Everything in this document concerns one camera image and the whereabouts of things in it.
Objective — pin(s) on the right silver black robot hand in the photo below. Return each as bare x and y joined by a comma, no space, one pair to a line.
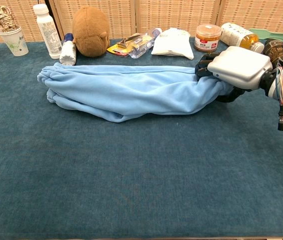
239,65

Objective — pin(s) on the light blue fleece pants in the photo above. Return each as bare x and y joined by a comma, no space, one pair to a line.
131,92

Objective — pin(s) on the yellow tea bottle white label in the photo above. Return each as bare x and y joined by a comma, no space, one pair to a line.
236,35

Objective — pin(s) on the black coffee bottle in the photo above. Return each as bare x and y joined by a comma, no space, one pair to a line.
276,48

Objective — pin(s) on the round jar red label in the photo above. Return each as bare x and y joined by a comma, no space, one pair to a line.
206,40

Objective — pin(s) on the white powder pouch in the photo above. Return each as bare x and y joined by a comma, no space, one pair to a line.
172,43

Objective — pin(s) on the bamboo folding screen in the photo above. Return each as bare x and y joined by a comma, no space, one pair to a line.
176,15

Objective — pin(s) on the clear water bottle blue label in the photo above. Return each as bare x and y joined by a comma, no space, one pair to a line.
145,47

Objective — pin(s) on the razor in yellow blister pack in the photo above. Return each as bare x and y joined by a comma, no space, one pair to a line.
121,46

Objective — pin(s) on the brown plush toy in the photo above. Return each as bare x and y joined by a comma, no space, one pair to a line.
90,32

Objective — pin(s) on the dark blue table carpet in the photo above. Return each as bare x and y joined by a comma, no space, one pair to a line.
131,175

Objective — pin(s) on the white tube blue cap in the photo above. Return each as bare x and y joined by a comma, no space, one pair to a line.
67,53

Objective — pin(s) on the tall white plastic bottle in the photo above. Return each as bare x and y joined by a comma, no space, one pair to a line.
47,32

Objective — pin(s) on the white paper cup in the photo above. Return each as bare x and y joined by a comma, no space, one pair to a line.
15,45

